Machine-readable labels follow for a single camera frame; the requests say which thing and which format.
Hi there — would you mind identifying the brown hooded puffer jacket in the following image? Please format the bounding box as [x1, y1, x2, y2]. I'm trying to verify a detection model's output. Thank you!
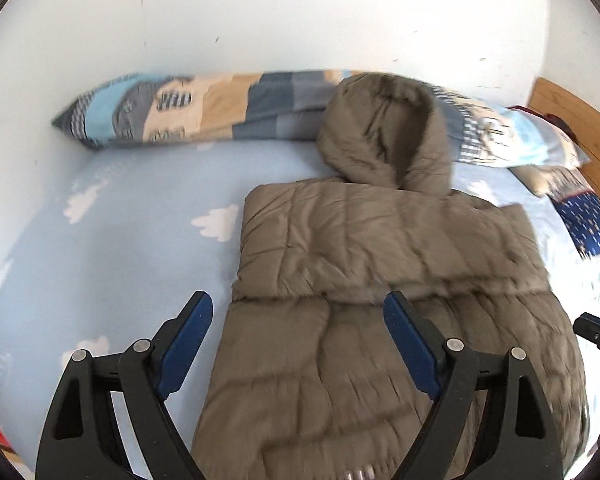
[192, 73, 588, 479]

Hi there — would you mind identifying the navy star pillow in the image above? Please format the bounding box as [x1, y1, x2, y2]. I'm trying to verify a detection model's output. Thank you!
[553, 191, 600, 259]

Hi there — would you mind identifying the beige printed pillow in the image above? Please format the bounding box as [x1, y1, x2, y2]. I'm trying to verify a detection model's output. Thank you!
[510, 166, 593, 202]

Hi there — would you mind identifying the light blue cloud bedsheet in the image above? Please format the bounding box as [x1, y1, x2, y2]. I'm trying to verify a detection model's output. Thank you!
[0, 140, 600, 479]

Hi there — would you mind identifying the wooden headboard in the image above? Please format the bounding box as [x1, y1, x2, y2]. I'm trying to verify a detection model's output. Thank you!
[528, 77, 600, 196]

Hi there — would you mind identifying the dark red cloth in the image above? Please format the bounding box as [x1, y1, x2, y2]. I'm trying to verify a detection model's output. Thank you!
[509, 105, 576, 139]

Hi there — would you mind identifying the patchwork rolled quilt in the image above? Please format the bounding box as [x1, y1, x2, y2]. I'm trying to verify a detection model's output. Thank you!
[52, 70, 589, 169]

